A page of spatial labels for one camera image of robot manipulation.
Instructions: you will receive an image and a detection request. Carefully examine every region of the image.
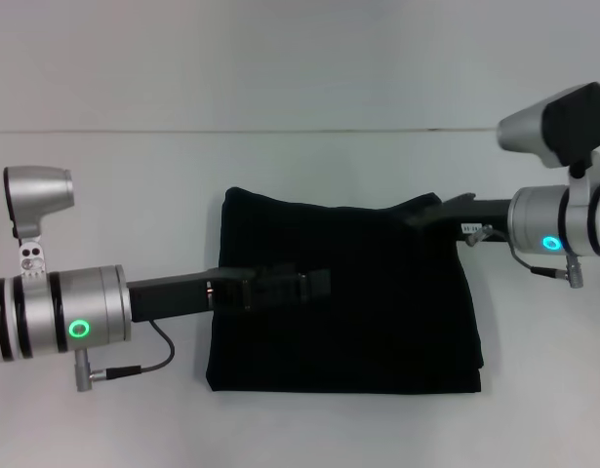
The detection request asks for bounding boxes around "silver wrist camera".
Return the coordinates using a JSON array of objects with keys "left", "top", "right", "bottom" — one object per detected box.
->
[
  {"left": 2, "top": 165, "right": 76, "bottom": 280},
  {"left": 494, "top": 81, "right": 600, "bottom": 184}
]

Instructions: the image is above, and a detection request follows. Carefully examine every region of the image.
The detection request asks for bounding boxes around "right gripper cable with plug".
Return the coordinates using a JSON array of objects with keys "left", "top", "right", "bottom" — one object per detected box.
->
[{"left": 461, "top": 223, "right": 581, "bottom": 290}]

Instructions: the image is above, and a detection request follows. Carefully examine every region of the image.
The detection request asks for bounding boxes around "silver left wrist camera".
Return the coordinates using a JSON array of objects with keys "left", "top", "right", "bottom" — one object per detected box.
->
[{"left": 2, "top": 165, "right": 76, "bottom": 280}]

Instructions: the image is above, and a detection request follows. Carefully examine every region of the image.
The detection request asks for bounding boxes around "gripper cable with plug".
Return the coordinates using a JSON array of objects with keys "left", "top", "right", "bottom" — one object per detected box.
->
[
  {"left": 461, "top": 223, "right": 581, "bottom": 290},
  {"left": 74, "top": 318, "right": 178, "bottom": 393}
]

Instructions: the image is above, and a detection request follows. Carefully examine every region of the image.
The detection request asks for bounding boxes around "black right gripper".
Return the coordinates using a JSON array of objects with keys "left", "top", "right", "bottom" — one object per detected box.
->
[{"left": 406, "top": 192, "right": 518, "bottom": 246}]

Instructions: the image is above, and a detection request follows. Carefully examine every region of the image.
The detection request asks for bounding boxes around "left gripper cable with plug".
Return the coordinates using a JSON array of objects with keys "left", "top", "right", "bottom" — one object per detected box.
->
[{"left": 74, "top": 318, "right": 178, "bottom": 393}]

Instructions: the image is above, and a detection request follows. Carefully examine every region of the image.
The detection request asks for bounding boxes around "black shirt with FREE print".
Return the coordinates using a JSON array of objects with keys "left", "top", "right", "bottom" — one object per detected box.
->
[{"left": 204, "top": 186, "right": 487, "bottom": 395}]

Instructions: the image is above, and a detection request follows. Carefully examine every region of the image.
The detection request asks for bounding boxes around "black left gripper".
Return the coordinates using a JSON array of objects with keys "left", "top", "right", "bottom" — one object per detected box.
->
[{"left": 126, "top": 264, "right": 334, "bottom": 325}]

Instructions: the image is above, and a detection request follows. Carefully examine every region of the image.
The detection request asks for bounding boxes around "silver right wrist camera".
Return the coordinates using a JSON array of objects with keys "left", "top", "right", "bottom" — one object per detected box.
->
[{"left": 494, "top": 81, "right": 600, "bottom": 184}]

